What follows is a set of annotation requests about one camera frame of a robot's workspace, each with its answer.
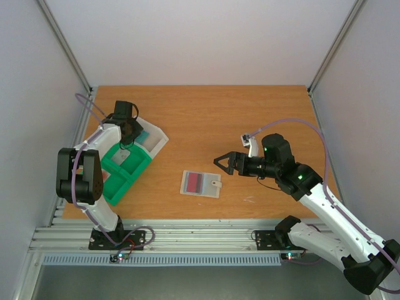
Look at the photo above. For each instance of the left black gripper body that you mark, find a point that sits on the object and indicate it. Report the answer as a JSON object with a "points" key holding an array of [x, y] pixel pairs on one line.
{"points": [[135, 131]]}

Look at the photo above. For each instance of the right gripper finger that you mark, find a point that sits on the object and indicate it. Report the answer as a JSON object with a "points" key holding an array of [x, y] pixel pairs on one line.
{"points": [[226, 165], [230, 156]]}

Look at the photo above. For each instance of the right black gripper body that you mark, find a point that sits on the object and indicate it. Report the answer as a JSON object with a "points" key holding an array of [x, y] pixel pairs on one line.
{"points": [[234, 163]]}

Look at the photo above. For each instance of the beige card holder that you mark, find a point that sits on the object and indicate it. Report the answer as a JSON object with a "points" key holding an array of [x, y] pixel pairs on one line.
{"points": [[211, 187]]}

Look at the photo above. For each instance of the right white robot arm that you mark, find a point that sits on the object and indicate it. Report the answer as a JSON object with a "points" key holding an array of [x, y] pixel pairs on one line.
{"points": [[364, 257]]}

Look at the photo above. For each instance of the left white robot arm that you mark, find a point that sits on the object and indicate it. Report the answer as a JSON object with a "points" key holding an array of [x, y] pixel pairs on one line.
{"points": [[79, 176]]}

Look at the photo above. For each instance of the teal card in box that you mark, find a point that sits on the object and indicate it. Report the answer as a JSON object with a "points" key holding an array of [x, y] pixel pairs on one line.
{"points": [[142, 137]]}

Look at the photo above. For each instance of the red striped card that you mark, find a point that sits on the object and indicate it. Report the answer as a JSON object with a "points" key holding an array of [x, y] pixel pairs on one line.
{"points": [[193, 183]]}

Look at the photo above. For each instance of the red dot card in tray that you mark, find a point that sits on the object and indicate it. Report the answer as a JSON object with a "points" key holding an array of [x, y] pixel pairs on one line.
{"points": [[105, 174]]}

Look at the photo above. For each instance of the translucent white plastic box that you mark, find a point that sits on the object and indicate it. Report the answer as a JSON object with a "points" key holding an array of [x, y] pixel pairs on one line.
{"points": [[156, 140]]}

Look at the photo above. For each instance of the green plastic tray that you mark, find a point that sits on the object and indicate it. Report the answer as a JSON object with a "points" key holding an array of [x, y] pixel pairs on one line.
{"points": [[122, 177]]}

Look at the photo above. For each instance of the right small circuit board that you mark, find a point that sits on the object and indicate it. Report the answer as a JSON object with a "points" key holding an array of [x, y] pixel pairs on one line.
{"points": [[289, 256]]}

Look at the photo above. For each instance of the small circuit board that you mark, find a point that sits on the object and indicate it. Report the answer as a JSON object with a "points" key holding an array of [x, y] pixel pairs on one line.
{"points": [[118, 257], [289, 256]]}

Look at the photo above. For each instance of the left small circuit board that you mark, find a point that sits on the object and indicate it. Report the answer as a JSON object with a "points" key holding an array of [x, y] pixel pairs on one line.
{"points": [[118, 257]]}

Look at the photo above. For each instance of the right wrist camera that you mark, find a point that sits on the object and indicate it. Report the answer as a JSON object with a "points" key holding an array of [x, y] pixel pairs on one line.
{"points": [[250, 143]]}

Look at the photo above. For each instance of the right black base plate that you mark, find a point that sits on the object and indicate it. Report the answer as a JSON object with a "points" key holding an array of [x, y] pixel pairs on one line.
{"points": [[266, 241]]}

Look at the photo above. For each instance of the grey slotted cable duct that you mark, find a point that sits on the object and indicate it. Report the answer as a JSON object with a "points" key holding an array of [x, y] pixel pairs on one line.
{"points": [[162, 260]]}

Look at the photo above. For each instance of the aluminium front rail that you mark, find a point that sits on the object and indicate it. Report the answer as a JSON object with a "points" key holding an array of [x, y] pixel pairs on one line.
{"points": [[172, 235]]}

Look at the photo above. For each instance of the left aluminium corner post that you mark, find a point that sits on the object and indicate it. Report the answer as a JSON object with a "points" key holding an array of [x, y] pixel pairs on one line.
{"points": [[60, 37]]}

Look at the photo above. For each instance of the aluminium corner post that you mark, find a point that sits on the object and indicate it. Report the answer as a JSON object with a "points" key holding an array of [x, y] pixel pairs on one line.
{"points": [[344, 30], [60, 37]]}

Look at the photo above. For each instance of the right aluminium corner post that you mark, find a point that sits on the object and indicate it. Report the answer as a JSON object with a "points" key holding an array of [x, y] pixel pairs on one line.
{"points": [[344, 30]]}

